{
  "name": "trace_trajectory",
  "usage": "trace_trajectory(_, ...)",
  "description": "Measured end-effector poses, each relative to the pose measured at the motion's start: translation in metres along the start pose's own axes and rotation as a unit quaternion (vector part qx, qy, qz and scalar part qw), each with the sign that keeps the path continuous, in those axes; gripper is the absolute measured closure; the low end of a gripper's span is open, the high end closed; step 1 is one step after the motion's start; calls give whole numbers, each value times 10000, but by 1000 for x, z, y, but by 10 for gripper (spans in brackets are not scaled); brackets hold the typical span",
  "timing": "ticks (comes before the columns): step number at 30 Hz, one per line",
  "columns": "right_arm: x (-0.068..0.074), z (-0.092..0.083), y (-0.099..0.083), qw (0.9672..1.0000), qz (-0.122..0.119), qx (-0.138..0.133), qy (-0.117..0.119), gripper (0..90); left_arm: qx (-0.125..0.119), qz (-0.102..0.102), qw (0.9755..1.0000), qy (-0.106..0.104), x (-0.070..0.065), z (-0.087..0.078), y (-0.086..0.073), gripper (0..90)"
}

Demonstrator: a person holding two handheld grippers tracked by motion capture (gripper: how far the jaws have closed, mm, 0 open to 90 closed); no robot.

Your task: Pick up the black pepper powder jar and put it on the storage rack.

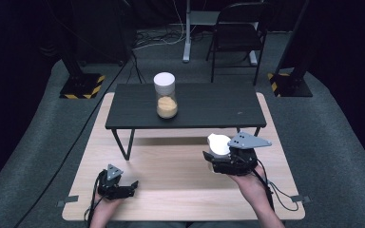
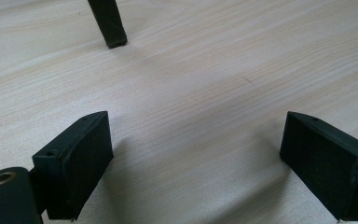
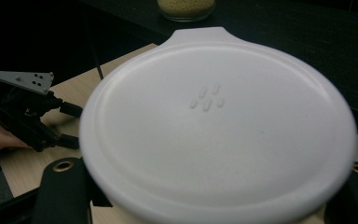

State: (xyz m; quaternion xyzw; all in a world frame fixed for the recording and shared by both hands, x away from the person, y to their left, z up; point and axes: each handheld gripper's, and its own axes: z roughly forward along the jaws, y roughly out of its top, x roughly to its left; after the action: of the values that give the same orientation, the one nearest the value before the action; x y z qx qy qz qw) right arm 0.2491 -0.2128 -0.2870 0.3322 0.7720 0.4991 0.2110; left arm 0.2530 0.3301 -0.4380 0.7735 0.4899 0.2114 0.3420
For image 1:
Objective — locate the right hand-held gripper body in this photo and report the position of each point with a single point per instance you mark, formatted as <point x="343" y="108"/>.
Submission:
<point x="237" y="164"/>

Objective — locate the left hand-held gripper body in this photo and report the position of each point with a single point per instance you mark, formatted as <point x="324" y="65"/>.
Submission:
<point x="109" y="186"/>

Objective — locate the white round container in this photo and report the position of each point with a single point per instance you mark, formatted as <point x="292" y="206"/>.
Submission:
<point x="219" y="145"/>

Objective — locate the person's left hand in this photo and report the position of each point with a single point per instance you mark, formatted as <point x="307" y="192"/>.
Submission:
<point x="104" y="207"/>

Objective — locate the person's right hand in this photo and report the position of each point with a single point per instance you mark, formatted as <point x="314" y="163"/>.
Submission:
<point x="253" y="188"/>

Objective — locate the grey tape strip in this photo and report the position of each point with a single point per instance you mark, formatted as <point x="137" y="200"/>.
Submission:
<point x="68" y="200"/>
<point x="300" y="199"/>

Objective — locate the small black table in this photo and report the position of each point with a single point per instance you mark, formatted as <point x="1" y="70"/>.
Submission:
<point x="202" y="104"/>

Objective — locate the clear jar with white lid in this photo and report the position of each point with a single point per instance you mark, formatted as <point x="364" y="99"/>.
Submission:
<point x="166" y="107"/>

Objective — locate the black stand with striped base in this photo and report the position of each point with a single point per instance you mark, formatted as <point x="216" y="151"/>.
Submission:
<point x="82" y="85"/>
<point x="290" y="84"/>

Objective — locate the black folding chair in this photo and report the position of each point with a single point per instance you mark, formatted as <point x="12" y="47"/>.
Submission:
<point x="237" y="34"/>

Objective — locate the white desk frame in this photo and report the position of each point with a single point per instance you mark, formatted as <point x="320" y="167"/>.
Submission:
<point x="187" y="38"/>

